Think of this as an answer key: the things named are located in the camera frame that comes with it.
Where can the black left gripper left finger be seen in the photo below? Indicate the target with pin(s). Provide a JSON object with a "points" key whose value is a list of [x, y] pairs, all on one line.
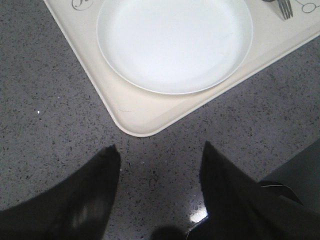
{"points": [[78, 208]]}

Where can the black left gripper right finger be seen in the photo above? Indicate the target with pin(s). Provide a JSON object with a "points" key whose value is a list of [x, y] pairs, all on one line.
{"points": [[240, 209]]}

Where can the white round plate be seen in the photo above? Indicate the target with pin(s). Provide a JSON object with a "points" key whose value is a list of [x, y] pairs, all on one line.
{"points": [[174, 47]]}

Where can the silver metal fork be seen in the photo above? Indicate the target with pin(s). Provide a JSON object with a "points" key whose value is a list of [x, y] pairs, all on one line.
{"points": [[282, 8]]}

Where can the cream rabbit serving tray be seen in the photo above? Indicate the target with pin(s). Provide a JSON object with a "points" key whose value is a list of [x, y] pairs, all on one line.
{"points": [[142, 113]]}

